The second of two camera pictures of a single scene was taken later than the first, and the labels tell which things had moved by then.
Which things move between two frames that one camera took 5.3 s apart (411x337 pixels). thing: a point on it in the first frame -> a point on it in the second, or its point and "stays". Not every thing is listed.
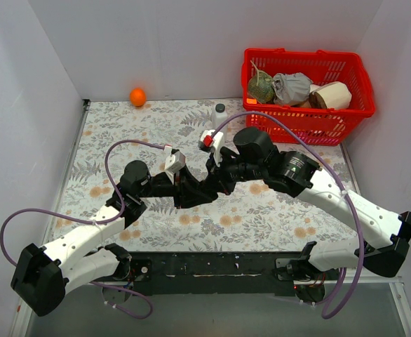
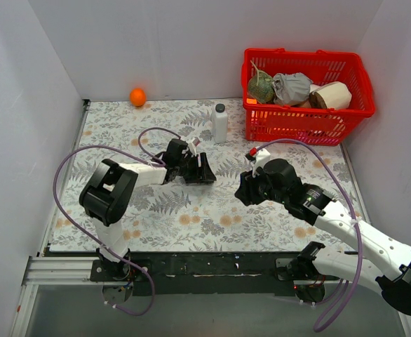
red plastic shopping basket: x=316 y=126 stays
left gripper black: x=179 y=189 -> x=193 y=168
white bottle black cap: x=219 y=117 stays
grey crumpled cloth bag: x=292 y=88 stays
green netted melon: x=261 y=86 stays
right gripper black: x=223 y=174 -> x=249 y=188
